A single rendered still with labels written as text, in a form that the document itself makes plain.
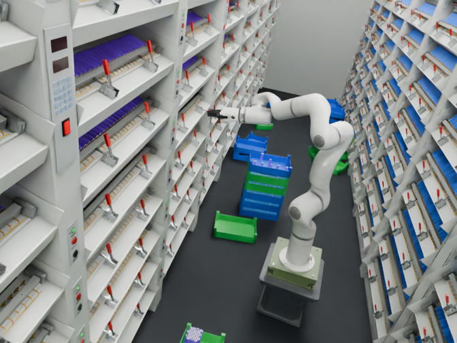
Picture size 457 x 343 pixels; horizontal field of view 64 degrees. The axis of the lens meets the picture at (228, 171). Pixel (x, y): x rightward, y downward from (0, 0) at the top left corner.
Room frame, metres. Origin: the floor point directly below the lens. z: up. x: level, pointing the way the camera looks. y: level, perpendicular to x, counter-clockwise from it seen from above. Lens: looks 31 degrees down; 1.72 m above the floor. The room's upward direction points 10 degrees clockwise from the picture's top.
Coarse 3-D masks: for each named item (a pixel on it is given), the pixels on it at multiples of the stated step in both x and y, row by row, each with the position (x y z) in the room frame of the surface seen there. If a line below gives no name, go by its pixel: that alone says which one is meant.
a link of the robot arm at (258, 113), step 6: (246, 108) 1.79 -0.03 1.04; (252, 108) 1.78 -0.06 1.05; (258, 108) 1.78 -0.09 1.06; (264, 108) 1.78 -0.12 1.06; (246, 114) 1.76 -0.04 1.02; (252, 114) 1.76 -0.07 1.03; (258, 114) 1.75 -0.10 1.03; (264, 114) 1.75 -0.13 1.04; (270, 114) 1.75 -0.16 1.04; (246, 120) 1.76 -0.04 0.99; (252, 120) 1.75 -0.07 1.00; (258, 120) 1.75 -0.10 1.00; (264, 120) 1.75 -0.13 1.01; (270, 120) 1.75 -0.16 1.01
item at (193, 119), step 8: (200, 88) 1.99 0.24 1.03; (208, 96) 1.98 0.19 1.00; (200, 104) 1.92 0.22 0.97; (208, 104) 1.97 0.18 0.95; (192, 112) 1.78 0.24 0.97; (192, 120) 1.70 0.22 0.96; (192, 128) 1.68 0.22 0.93; (176, 136) 1.49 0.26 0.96; (184, 136) 1.53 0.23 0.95; (176, 144) 1.38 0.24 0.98
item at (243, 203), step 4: (244, 200) 2.28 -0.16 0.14; (244, 204) 2.27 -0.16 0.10; (248, 204) 2.28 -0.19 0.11; (252, 204) 2.28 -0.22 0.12; (256, 204) 2.28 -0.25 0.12; (260, 204) 2.28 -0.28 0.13; (264, 204) 2.28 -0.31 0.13; (256, 208) 2.28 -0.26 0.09; (260, 208) 2.28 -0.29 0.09; (264, 208) 2.28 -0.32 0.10; (268, 208) 2.28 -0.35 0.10; (272, 208) 2.28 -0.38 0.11; (276, 208) 2.28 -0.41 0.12; (280, 208) 2.28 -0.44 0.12; (276, 212) 2.28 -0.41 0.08
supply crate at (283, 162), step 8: (256, 152) 2.47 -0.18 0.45; (256, 160) 2.44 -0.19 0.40; (264, 160) 2.47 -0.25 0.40; (272, 160) 2.47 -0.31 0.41; (280, 160) 2.47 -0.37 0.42; (288, 160) 2.46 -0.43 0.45; (248, 168) 2.29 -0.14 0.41; (256, 168) 2.28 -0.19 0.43; (264, 168) 2.28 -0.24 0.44; (272, 168) 2.28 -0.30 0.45; (280, 168) 2.39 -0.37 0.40; (288, 168) 2.39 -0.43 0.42; (288, 176) 2.28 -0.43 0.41
